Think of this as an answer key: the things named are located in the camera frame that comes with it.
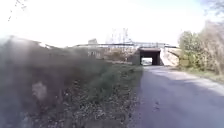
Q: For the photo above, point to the concrete bridge with underpass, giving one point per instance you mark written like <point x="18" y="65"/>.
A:
<point x="150" y="50"/>

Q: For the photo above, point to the grass verge with leaves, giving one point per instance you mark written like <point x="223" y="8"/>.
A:
<point x="83" y="93"/>

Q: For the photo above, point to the grey asphalt path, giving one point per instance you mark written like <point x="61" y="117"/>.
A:
<point x="173" y="100"/>

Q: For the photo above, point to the green bushes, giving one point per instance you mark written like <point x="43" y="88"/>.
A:
<point x="195" y="50"/>

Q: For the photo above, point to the narrow grass strip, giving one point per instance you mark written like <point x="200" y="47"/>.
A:
<point x="206" y="74"/>

